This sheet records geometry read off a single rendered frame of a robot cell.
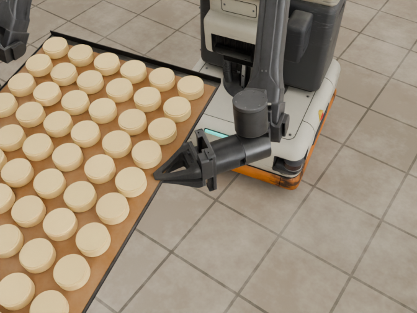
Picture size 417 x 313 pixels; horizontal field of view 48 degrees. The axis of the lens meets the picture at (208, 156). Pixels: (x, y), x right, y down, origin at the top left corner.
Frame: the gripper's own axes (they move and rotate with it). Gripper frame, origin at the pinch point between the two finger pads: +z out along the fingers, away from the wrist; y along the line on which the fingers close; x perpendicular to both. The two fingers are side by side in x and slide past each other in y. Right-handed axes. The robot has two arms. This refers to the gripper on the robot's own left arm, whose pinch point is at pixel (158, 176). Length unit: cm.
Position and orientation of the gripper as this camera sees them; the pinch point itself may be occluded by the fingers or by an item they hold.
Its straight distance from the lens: 79.7
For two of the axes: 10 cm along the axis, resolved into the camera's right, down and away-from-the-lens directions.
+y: 0.3, 6.1, 7.9
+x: -3.6, -7.3, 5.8
